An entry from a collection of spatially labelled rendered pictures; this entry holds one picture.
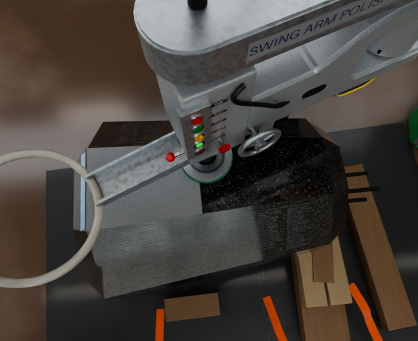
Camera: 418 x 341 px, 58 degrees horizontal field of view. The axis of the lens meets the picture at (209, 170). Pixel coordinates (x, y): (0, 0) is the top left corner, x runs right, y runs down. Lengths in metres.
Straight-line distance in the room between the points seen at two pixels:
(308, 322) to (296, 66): 1.52
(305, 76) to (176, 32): 0.46
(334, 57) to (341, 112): 1.68
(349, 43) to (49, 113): 2.20
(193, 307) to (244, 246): 0.69
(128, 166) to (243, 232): 0.54
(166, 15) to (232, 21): 0.13
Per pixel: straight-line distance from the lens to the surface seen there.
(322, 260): 2.18
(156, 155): 1.39
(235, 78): 0.89
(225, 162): 1.53
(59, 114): 2.84
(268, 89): 1.07
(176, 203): 1.52
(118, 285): 1.73
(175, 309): 2.21
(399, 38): 1.33
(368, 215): 2.45
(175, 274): 1.68
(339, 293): 2.21
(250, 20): 0.79
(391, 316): 2.43
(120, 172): 1.42
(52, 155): 1.49
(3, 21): 3.47
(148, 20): 0.80
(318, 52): 1.12
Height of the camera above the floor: 2.34
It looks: 71 degrees down
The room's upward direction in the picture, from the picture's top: 2 degrees counter-clockwise
